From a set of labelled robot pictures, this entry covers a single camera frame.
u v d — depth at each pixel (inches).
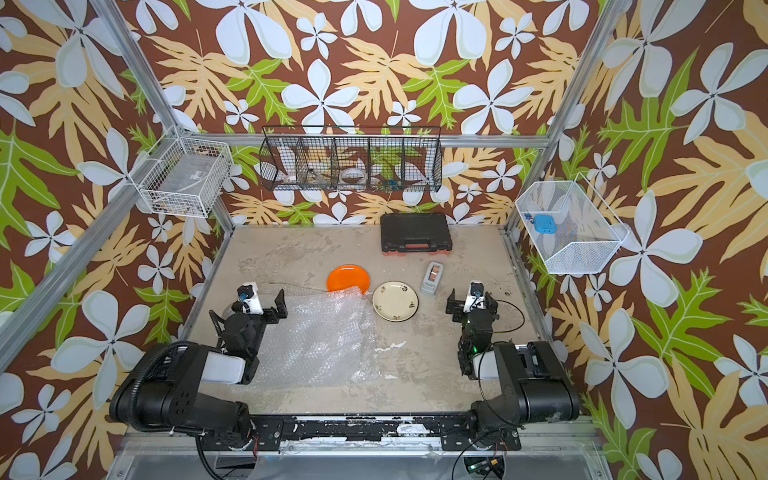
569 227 32.4
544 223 33.8
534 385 17.5
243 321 27.7
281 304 33.8
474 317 27.2
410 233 46.8
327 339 34.9
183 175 34.3
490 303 32.3
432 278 39.8
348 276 41.4
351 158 38.1
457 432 28.9
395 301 38.8
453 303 32.8
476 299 29.5
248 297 29.5
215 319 28.0
